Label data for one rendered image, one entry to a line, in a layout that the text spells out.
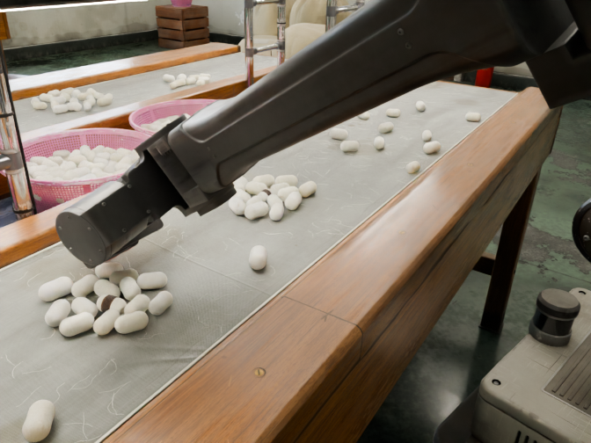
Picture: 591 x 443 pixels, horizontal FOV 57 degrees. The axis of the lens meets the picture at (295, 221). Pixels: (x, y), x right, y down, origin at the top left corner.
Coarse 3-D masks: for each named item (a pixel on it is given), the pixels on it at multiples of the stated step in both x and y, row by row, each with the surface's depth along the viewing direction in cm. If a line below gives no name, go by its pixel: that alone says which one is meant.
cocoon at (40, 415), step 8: (40, 400) 44; (32, 408) 43; (40, 408) 43; (48, 408) 43; (32, 416) 42; (40, 416) 42; (48, 416) 43; (24, 424) 42; (32, 424) 42; (40, 424) 42; (48, 424) 42; (24, 432) 42; (32, 432) 41; (40, 432) 42; (48, 432) 42; (32, 440) 42
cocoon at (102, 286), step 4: (100, 280) 59; (104, 280) 59; (108, 280) 60; (96, 284) 59; (100, 284) 59; (104, 284) 59; (108, 284) 59; (112, 284) 59; (96, 288) 59; (100, 288) 59; (104, 288) 58; (108, 288) 58; (112, 288) 58; (116, 288) 59; (96, 292) 59; (100, 292) 59; (104, 292) 58; (108, 292) 58; (112, 292) 58; (116, 292) 59
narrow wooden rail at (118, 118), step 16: (224, 80) 145; (240, 80) 146; (256, 80) 151; (160, 96) 129; (176, 96) 129; (192, 96) 131; (208, 96) 136; (224, 96) 141; (112, 112) 116; (128, 112) 116; (176, 112) 128; (48, 128) 105; (64, 128) 105; (80, 128) 107; (128, 128) 117; (112, 144) 114; (128, 144) 118; (0, 176) 95; (0, 192) 96
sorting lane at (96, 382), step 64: (448, 128) 120; (320, 192) 87; (384, 192) 88; (64, 256) 68; (128, 256) 68; (192, 256) 68; (320, 256) 69; (0, 320) 56; (192, 320) 57; (0, 384) 48; (64, 384) 48; (128, 384) 48
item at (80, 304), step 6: (78, 300) 56; (84, 300) 56; (72, 306) 56; (78, 306) 56; (84, 306) 56; (90, 306) 56; (96, 306) 56; (78, 312) 56; (90, 312) 55; (96, 312) 56
